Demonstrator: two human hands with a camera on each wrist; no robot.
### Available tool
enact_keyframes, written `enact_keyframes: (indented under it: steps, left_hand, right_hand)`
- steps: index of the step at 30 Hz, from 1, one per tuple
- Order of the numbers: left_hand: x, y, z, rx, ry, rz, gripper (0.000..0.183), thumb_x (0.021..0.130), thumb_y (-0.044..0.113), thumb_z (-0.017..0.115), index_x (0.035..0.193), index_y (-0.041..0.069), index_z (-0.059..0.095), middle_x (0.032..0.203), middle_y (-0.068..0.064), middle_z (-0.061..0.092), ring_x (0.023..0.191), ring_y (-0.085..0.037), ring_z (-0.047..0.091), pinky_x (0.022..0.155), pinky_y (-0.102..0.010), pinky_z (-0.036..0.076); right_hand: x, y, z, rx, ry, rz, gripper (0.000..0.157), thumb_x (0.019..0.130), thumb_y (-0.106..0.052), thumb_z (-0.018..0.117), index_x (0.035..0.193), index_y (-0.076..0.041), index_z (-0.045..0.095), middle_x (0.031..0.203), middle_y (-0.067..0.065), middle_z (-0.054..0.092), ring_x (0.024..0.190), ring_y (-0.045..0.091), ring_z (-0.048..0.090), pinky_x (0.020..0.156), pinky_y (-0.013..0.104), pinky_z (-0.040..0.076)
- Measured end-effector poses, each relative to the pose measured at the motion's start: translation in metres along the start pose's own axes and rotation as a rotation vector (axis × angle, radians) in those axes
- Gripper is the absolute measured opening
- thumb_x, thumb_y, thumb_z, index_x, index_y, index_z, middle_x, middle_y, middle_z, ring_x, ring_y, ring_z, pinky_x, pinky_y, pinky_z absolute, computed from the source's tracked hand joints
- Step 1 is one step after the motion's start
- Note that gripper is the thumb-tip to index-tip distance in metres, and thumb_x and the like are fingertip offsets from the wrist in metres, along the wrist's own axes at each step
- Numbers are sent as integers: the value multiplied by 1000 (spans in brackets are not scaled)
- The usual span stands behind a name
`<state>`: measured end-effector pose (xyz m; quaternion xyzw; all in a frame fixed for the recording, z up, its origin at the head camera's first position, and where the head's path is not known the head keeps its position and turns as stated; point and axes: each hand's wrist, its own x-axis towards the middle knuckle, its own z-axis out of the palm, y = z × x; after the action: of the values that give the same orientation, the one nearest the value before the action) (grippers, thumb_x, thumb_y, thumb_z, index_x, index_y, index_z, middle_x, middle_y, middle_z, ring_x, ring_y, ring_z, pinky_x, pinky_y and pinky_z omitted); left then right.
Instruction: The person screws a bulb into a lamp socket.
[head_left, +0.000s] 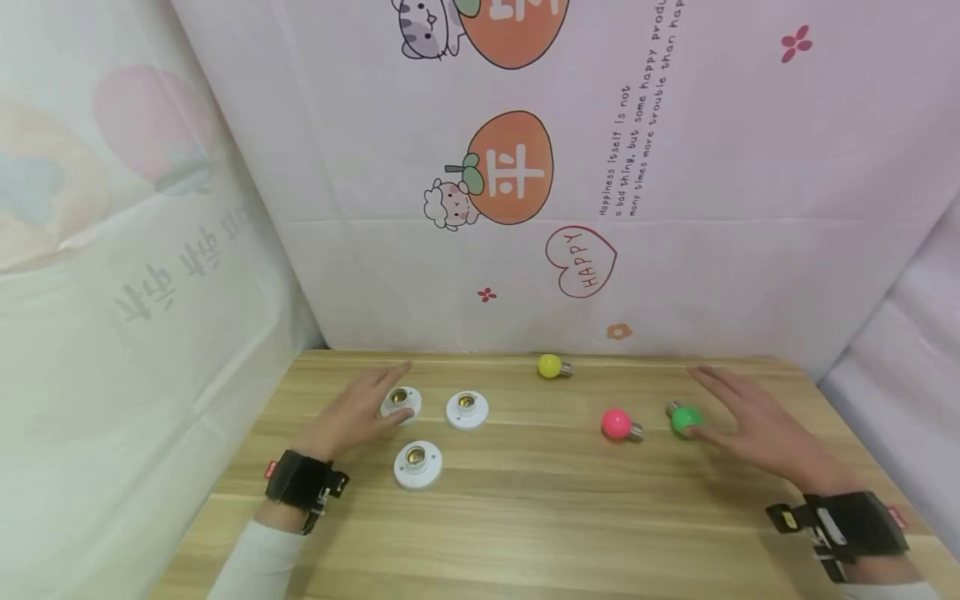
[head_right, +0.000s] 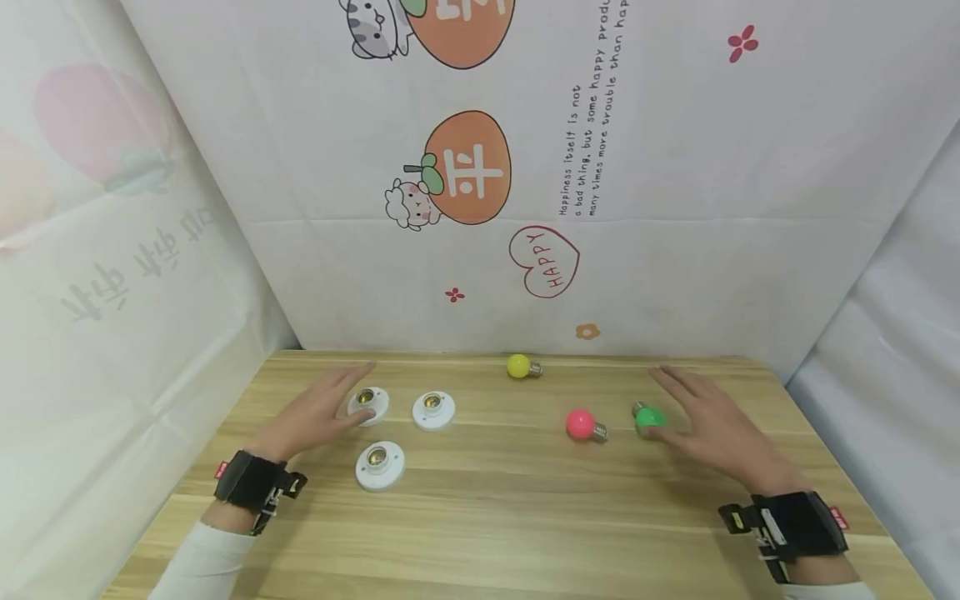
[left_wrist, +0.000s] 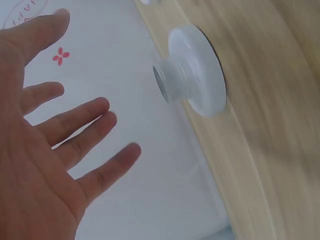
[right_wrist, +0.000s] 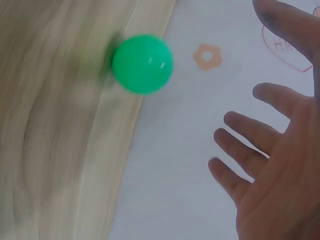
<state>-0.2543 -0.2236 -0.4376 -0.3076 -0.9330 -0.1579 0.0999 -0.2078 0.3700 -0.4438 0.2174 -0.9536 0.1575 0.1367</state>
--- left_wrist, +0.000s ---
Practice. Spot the person's left hand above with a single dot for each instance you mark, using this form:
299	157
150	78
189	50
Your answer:
32	160

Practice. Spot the person's left thumb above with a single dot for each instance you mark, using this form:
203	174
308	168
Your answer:
42	32

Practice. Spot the white ceramic bowl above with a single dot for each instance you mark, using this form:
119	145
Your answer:
197	72

